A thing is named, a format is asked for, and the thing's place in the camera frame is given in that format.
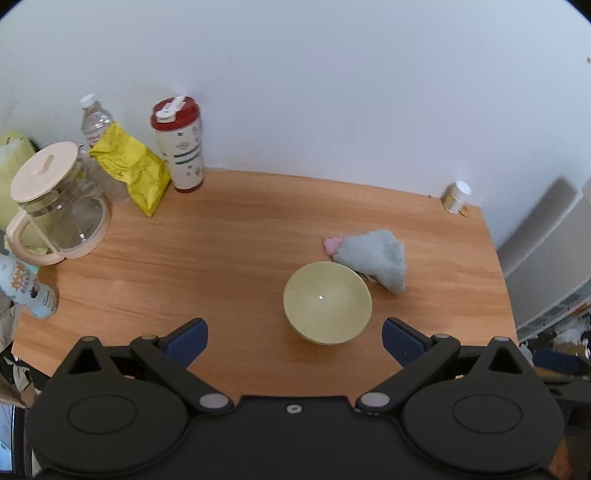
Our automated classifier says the red lid travel tumbler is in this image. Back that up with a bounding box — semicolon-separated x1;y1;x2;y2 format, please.
150;96;204;193

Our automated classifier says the yellow crumpled snack bag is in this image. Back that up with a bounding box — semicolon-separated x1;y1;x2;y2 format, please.
90;122;171;217

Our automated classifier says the white cabinet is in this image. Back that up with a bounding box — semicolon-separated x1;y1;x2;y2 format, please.
498;178;590;340

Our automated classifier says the small white gold jar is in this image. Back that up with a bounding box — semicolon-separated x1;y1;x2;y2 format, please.
442;180;472;214

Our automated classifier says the pale green bowl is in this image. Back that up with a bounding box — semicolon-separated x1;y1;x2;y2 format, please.
283;261;373;346

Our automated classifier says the glass pitcher cream lid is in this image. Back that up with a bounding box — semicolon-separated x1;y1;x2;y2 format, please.
6;141;110;266

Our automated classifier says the small white spray bottle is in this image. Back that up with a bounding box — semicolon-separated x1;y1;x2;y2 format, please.
1;255;58;319

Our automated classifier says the light green bag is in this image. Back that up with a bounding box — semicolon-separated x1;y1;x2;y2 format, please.
0;131;47;255

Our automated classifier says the clear plastic water bottle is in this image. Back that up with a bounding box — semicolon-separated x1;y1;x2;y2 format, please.
79;93;129;204

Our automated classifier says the grey fluffy cloth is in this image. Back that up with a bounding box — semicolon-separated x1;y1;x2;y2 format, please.
322;229;407;294

